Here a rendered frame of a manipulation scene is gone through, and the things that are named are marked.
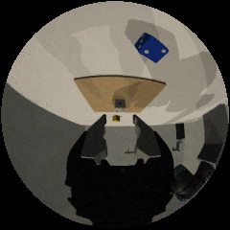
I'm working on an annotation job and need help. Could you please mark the tan flat mat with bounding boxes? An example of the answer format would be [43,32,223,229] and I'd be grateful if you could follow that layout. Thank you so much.
[74,75,167,113]

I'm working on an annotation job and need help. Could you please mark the yellow die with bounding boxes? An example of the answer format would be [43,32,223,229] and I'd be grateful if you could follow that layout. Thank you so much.
[112,115,120,122]

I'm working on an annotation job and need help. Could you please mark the white die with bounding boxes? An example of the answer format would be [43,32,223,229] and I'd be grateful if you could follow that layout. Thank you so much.
[114,99,126,112]

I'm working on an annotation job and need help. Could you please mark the blue die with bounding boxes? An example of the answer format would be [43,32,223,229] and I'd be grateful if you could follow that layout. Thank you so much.
[134,33,169,63]

